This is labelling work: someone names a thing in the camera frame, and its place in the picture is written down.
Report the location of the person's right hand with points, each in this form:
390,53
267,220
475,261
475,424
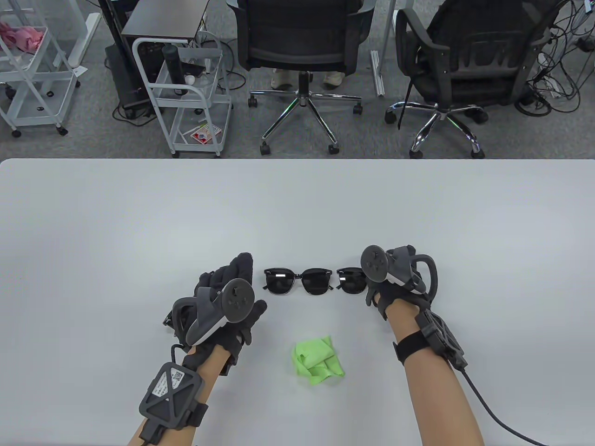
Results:
388,295

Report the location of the grey hand controller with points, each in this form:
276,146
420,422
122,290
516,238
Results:
374,262
237,299

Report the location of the thin metal frame sunglasses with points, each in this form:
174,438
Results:
279,281

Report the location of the person's left forearm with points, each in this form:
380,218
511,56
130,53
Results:
209,371

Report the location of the grey right hand controller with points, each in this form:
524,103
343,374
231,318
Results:
374,262

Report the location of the black wrist sensor box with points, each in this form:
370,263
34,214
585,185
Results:
439,334
169,395

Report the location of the black left wrist sensor box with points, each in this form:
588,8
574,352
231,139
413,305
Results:
169,395

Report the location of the person's right forearm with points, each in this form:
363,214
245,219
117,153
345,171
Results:
432,395

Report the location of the black browline sunglasses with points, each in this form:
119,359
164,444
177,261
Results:
351,281

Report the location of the pink cloth bundle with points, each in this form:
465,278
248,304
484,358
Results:
23,37

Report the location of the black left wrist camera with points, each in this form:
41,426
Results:
226,367

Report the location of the black computer tower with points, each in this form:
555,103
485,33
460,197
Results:
123,79

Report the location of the black cylindrical bottle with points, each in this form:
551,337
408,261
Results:
174,69

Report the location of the black ribbed-back office chair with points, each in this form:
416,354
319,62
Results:
465,28

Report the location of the black handheld device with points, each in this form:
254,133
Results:
193,68

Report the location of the white desk foot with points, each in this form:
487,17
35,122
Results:
83,42

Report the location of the grey left hand controller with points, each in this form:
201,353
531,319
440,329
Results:
237,299

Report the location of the black mesh-back office chair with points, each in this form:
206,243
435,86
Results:
297,28

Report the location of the black right wrist sensor box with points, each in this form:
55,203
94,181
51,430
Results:
439,334

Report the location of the person's left hand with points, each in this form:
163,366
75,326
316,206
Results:
241,267

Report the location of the green cleaning cloth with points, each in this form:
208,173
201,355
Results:
316,362

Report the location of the black thick frame sunglasses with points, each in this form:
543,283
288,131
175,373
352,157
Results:
167,320

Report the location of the white power strip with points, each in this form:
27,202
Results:
553,88

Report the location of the red and white card packet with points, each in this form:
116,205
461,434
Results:
204,134

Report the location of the white desk leg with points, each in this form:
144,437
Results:
377,74

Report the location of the dark brown small table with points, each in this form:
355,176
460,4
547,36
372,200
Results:
162,18

